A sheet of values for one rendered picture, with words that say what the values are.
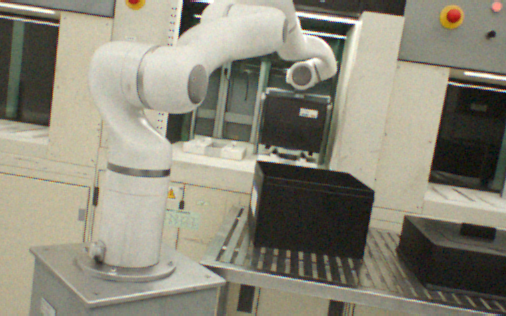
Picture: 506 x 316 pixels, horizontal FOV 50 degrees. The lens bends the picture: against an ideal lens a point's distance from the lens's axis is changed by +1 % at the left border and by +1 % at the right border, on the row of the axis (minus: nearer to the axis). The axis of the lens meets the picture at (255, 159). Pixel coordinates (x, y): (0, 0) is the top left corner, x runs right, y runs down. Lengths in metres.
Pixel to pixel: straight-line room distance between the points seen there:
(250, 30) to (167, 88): 0.35
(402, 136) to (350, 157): 0.18
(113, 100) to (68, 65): 0.82
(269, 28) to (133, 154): 0.46
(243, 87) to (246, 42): 1.38
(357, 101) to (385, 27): 0.23
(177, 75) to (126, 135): 0.15
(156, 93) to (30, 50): 1.48
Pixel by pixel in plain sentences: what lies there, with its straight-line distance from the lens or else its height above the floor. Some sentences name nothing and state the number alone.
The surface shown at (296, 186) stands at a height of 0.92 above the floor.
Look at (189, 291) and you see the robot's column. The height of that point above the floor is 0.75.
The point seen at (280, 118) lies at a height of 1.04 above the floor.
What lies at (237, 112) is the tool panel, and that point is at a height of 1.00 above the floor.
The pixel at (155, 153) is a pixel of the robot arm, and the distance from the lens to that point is 0.99.
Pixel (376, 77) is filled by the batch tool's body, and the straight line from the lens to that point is 1.65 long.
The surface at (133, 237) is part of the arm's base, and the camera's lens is 1.02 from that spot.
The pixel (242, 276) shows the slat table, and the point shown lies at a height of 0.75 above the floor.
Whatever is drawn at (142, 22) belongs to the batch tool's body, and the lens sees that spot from 1.77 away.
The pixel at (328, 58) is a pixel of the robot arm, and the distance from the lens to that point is 1.66.
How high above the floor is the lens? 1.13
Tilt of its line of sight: 8 degrees down
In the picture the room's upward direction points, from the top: 9 degrees clockwise
